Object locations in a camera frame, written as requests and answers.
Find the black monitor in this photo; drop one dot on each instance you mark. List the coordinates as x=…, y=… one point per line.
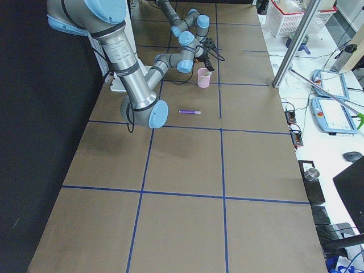
x=349, y=185

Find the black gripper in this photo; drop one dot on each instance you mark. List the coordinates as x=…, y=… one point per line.
x=204, y=59

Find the upper blue teach pendant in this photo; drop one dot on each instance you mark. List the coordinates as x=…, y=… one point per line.
x=332, y=82

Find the aluminium frame post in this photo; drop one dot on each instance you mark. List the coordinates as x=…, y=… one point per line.
x=306, y=20

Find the grey drinking bottle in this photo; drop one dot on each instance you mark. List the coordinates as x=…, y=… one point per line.
x=342, y=58

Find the blue teach pendant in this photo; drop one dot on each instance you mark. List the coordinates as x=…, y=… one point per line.
x=332, y=82
x=331, y=117

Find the metal cup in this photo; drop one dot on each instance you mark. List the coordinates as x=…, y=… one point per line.
x=311, y=174

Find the pink mesh pen holder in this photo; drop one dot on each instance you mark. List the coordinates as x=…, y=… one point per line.
x=203, y=82

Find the purple highlighter pen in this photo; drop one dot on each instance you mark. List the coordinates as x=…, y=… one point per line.
x=189, y=112

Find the black computer mouse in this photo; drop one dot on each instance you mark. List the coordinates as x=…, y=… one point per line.
x=352, y=156

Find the red white plastic basket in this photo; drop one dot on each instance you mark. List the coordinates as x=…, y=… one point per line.
x=283, y=17

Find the black power strip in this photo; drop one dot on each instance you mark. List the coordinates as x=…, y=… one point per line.
x=290, y=117
x=296, y=137

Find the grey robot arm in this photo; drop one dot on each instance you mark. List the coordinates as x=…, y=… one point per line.
x=194, y=19
x=105, y=22

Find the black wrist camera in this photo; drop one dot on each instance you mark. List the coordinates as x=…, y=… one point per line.
x=209, y=44

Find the lower blue teach pendant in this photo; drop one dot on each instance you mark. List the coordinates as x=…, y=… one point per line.
x=331, y=117

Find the black box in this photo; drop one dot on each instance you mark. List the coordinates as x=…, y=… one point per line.
x=313, y=188

